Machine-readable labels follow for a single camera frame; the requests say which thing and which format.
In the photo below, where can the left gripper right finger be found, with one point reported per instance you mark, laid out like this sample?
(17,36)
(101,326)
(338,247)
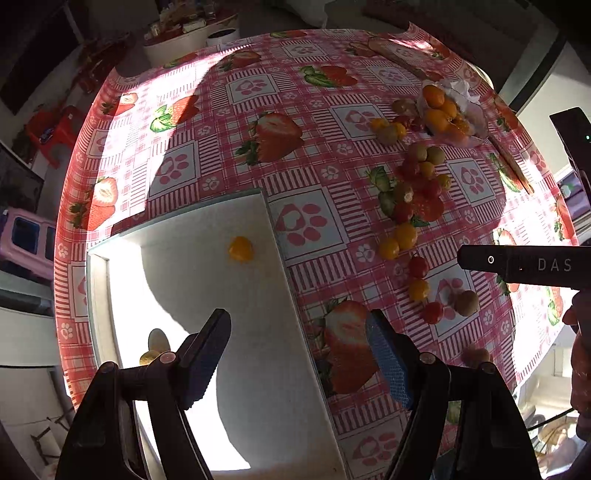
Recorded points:
(396,356)

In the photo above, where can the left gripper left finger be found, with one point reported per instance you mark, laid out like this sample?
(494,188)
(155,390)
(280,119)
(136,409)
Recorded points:
(199,355)

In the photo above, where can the green-brown round fruit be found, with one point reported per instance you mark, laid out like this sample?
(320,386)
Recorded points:
(157,341)

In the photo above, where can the yellow cherry tomato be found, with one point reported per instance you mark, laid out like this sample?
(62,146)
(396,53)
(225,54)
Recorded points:
(241,249)
(419,290)

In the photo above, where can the red cherry tomato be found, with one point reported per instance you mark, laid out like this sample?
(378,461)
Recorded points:
(418,267)
(432,313)

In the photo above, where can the brown round fruit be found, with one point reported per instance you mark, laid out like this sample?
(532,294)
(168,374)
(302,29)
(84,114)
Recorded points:
(466,303)

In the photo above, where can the person's right hand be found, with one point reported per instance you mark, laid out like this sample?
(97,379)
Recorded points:
(577,317)

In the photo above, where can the white foam tray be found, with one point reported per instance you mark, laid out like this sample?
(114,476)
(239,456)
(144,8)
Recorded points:
(209,280)

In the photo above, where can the clear glass fruit bowl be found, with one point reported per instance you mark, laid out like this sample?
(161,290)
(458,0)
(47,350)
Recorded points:
(452,126)

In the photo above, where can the red checkered strawberry tablecloth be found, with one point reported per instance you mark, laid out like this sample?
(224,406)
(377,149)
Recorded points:
(304,115)

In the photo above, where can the pink plastic stool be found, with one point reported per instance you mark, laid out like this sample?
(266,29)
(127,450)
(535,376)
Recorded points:
(27,245)

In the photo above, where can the crumpled white tissue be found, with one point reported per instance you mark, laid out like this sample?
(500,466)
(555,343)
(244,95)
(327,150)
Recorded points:
(459,92)

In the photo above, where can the orange kumquat in bowl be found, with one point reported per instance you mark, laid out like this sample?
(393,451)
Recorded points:
(433,96)

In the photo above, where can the red plastic stool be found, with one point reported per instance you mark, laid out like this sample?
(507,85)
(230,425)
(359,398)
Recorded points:
(54,131)

